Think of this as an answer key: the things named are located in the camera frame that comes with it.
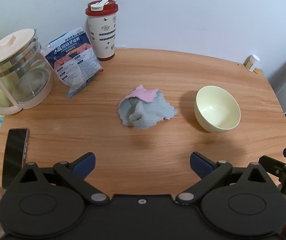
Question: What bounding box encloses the grey and pink cloth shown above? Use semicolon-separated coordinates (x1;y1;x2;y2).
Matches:
118;85;178;131

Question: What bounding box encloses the cream bowl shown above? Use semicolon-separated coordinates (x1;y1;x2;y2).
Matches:
194;86;241;133

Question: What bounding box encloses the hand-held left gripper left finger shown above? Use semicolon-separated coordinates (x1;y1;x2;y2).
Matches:
12;152;109;204

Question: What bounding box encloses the blue printed packet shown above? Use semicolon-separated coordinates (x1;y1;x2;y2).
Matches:
44;26;104;99

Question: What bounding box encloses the white tumbler with red lid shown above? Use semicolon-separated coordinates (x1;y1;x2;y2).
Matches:
85;0;119;61

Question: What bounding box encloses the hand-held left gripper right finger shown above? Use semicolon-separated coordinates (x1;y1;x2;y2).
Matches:
175;152;274;204

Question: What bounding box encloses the glass kettle with cream lid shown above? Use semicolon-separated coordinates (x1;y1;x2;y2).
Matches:
0;28;54;115

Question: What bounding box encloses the black smartphone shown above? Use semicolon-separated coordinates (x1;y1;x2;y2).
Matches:
2;128;30;189

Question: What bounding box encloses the small bottle with white cap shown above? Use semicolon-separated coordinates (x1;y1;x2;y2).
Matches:
244;54;260;72

